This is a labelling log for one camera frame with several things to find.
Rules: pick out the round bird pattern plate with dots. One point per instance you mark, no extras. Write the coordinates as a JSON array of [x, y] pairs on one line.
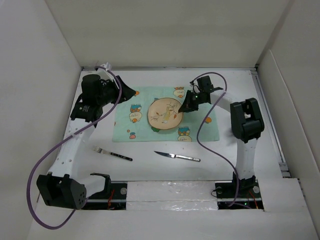
[[163, 113]]

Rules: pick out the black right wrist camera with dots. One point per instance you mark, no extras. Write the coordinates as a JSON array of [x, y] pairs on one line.
[[203, 85]]

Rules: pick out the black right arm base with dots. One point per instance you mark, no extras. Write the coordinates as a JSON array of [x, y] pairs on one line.
[[245, 196]]

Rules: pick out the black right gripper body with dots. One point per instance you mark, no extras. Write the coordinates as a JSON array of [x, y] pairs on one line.
[[193, 100]]

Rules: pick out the fork with black handle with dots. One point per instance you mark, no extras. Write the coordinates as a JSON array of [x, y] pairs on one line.
[[105, 152]]

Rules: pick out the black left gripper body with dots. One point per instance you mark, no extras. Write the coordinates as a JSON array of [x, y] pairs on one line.
[[109, 94]]

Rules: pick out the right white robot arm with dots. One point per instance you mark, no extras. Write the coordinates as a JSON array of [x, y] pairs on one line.
[[247, 124]]

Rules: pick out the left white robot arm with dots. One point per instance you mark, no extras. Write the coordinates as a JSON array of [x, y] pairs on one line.
[[61, 187]]

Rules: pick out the knife with patterned handle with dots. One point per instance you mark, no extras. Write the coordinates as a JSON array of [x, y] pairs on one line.
[[177, 156]]

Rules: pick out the green cartoon print cloth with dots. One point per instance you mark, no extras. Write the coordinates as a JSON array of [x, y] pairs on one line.
[[131, 121]]

